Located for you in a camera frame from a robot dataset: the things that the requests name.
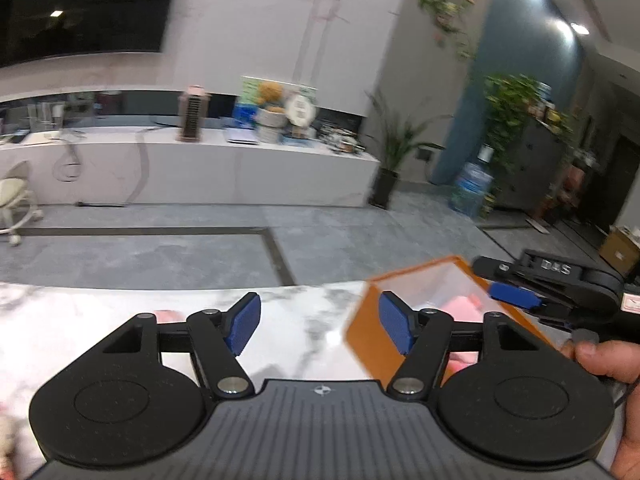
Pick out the white marble tv bench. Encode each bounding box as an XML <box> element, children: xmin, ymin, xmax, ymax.
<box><xmin>0</xmin><ymin>125</ymin><xmax>382</xmax><ymax>208</ymax></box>

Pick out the leafy green plant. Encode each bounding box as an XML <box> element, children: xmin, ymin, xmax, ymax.
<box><xmin>482</xmin><ymin>74</ymin><xmax>576</xmax><ymax>201</ymax></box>

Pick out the dark cabinet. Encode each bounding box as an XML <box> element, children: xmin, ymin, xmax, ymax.
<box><xmin>500</xmin><ymin>120</ymin><xmax>572</xmax><ymax>212</ymax></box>

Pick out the black white checkered ornament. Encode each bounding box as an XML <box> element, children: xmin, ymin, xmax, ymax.
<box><xmin>320</xmin><ymin>120</ymin><xmax>366</xmax><ymax>154</ymax></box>

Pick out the blue green painting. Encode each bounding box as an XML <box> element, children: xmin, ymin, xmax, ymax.
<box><xmin>235</xmin><ymin>76</ymin><xmax>266</xmax><ymax>128</ymax></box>

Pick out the person's right hand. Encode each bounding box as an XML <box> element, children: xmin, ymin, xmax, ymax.
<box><xmin>560</xmin><ymin>340</ymin><xmax>640</xmax><ymax>480</ymax></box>

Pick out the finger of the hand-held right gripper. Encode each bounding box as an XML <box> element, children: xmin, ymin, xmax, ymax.
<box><xmin>487</xmin><ymin>281</ymin><xmax>592</xmax><ymax>329</ymax></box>
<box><xmin>472</xmin><ymin>256</ymin><xmax>588</xmax><ymax>305</ymax></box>

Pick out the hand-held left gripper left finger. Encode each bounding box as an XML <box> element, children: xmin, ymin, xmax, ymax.
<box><xmin>90</xmin><ymin>292</ymin><xmax>262</xmax><ymax>400</ymax></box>

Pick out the orange container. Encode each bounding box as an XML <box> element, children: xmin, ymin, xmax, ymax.
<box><xmin>344</xmin><ymin>255</ymin><xmax>562</xmax><ymax>382</ymax></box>

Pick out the blue water jug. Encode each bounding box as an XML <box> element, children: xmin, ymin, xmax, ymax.
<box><xmin>450</xmin><ymin>160</ymin><xmax>494</xmax><ymax>219</ymax></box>

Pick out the round paper fan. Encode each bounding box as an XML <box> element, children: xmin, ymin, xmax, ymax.
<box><xmin>285</xmin><ymin>91</ymin><xmax>317</xmax><ymax>129</ymax></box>

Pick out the small teddy bear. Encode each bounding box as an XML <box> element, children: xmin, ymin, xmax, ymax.
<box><xmin>257</xmin><ymin>81</ymin><xmax>284</xmax><ymax>111</ymax></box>

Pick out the white swivel stool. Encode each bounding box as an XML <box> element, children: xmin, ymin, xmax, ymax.
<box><xmin>0</xmin><ymin>160</ymin><xmax>44</xmax><ymax>246</ymax></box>

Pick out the hanging vine plant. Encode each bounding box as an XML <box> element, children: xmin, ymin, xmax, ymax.
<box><xmin>417</xmin><ymin>0</ymin><xmax>477</xmax><ymax>62</ymax></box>

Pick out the potted plant in black pot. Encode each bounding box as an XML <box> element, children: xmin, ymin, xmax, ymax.
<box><xmin>365</xmin><ymin>90</ymin><xmax>446</xmax><ymax>209</ymax></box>

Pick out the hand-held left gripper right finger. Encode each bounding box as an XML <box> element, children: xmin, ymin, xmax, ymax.
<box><xmin>378</xmin><ymin>291</ymin><xmax>556</xmax><ymax>400</ymax></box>

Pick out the black television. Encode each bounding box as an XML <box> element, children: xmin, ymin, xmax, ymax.
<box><xmin>0</xmin><ymin>0</ymin><xmax>181</xmax><ymax>68</ymax></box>

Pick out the pink plush pouch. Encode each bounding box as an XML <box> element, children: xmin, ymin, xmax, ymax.
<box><xmin>425</xmin><ymin>294</ymin><xmax>489</xmax><ymax>377</ymax></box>

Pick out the pink space heater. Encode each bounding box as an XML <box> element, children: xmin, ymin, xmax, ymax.
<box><xmin>179</xmin><ymin>85</ymin><xmax>210</xmax><ymax>142</ymax></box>

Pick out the grey laptop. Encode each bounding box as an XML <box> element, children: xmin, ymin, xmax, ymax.
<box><xmin>225</xmin><ymin>127</ymin><xmax>261</xmax><ymax>147</ymax></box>

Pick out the cardboard box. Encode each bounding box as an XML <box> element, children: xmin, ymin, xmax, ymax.
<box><xmin>599</xmin><ymin>227</ymin><xmax>640</xmax><ymax>277</ymax></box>

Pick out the black power cable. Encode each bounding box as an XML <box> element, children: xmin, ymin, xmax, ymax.
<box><xmin>52</xmin><ymin>130</ymin><xmax>152</xmax><ymax>207</ymax></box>

